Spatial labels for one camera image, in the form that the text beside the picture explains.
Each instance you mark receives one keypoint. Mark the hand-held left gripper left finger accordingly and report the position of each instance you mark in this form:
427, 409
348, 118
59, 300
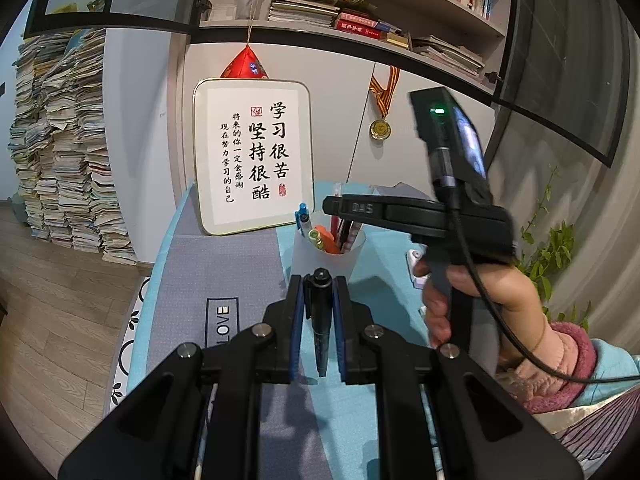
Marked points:
298, 330

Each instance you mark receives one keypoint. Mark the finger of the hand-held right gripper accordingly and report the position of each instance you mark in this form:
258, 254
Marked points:
370, 208

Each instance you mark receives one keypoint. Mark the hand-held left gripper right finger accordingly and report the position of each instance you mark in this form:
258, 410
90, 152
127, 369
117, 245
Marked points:
340, 330

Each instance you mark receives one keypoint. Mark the black pen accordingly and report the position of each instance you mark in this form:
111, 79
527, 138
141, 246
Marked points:
320, 320

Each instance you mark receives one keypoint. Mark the red pen with clear cap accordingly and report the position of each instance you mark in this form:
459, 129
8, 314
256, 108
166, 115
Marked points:
335, 232

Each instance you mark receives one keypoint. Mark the translucent white pen cup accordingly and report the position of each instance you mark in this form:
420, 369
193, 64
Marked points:
310, 262

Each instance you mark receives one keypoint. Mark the person's right forearm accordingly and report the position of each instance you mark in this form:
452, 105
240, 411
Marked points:
575, 350

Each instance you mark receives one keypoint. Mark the person's right hand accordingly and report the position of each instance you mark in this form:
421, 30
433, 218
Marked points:
510, 300

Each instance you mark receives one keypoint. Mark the pink patterned pen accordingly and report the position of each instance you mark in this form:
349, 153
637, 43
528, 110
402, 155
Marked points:
352, 235

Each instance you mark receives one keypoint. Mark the orange marker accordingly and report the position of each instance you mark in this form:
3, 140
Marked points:
327, 240

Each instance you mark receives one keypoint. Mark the green highlighter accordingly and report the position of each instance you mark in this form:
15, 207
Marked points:
316, 237

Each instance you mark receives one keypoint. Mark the small white object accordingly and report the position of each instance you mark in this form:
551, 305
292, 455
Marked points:
414, 260

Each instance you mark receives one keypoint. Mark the blue pen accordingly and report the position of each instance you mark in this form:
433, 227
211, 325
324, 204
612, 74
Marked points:
302, 215

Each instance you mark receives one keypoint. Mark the green potted plant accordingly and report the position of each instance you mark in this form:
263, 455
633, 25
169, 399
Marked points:
550, 250

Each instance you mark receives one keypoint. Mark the gold medal with striped ribbon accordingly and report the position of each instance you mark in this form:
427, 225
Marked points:
380, 129

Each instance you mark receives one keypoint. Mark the gold framed calligraphy board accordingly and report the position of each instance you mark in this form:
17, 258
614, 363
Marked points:
240, 160

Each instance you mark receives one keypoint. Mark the small stack of pale books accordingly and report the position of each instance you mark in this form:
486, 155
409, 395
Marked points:
398, 40

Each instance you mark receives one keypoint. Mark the white leaf pattern rug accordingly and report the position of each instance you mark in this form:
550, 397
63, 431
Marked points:
127, 340

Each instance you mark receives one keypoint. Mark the slanted stack of thin books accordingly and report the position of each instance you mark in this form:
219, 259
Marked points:
447, 55

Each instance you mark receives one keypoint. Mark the stack of red books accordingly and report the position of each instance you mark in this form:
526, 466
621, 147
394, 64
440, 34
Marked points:
360, 25

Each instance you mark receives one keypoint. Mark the red hanging pouch ornament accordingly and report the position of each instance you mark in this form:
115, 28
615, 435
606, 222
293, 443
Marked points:
245, 66

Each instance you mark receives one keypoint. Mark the stack of white paperback books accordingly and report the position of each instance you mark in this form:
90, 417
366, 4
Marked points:
302, 7

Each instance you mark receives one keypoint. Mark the translucent cup on shelf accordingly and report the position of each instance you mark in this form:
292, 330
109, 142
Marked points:
252, 2

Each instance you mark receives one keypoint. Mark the person's pleated pink clothing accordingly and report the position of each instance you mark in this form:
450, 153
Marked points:
600, 435

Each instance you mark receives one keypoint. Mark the tall pile of worn books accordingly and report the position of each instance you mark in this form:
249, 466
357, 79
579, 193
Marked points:
70, 160

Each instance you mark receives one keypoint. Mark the grey wall bookshelf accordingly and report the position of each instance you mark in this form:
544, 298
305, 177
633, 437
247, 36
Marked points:
300, 27

